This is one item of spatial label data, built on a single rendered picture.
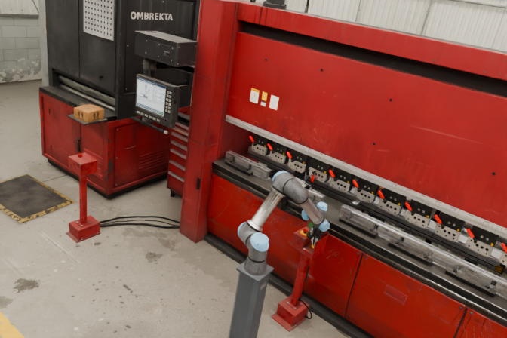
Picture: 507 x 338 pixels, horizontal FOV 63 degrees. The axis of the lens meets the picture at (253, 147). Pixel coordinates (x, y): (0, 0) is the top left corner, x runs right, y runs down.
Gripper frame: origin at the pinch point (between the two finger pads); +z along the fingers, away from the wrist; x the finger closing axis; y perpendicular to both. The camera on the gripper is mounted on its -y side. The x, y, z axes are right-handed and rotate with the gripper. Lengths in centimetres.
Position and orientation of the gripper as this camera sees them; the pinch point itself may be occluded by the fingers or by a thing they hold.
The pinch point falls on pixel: (313, 244)
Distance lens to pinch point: 317.5
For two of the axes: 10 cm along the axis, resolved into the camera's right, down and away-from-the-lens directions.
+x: -7.1, -3.5, 6.1
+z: -0.8, 9.0, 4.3
